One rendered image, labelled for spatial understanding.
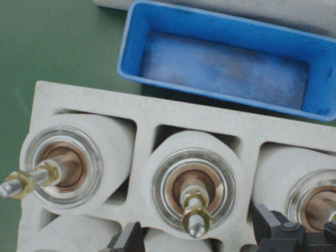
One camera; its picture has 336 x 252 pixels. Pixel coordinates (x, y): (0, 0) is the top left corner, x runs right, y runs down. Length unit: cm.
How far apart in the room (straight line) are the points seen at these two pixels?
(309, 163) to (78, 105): 24
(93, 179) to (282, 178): 17
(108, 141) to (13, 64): 37
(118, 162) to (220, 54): 30
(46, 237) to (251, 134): 23
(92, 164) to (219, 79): 30
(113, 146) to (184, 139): 7
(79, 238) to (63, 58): 34
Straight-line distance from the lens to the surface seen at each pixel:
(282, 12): 42
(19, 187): 21
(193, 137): 26
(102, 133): 27
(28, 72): 59
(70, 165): 27
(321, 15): 42
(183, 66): 51
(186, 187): 24
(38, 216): 39
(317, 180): 28
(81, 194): 28
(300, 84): 54
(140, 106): 33
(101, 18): 55
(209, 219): 19
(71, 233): 32
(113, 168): 27
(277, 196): 28
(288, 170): 28
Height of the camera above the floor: 51
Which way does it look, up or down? 86 degrees down
